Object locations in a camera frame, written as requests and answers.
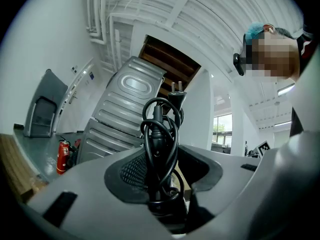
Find white door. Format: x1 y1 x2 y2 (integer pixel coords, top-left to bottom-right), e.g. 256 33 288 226
53 57 95 135

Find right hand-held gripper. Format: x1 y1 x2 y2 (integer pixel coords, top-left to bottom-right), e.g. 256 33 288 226
249 140 272 159

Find grey waste bin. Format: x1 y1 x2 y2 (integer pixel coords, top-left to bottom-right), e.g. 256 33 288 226
23 68 69 138

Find black power cable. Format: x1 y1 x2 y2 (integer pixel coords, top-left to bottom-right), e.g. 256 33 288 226
139 80 188 221

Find brown wooden staircase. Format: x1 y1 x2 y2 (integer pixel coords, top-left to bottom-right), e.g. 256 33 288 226
138 34 202 115

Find grey metal washing machine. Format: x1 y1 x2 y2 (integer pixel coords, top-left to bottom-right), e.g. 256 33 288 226
91 55 168 138
75 118 146 165

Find blue hair cap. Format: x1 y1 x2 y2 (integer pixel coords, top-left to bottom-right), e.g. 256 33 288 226
244 21 266 45

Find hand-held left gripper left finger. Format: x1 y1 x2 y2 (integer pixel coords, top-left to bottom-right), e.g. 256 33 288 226
23 146 176 240

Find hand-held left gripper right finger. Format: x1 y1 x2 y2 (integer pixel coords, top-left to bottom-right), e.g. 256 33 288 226
177 144 263 219

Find window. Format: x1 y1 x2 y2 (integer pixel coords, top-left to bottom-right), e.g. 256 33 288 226
212 113 234 155

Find white wall pipes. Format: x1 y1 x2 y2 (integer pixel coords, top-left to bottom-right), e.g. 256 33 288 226
85 0 109 45

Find person's left forearm white sleeve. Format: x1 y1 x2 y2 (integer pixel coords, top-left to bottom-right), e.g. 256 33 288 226
246 130 320 240

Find black head-worn camera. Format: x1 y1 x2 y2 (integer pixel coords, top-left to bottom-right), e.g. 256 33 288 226
232 52 247 77

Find person's head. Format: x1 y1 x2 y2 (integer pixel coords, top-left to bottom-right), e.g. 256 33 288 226
242 21 301 84

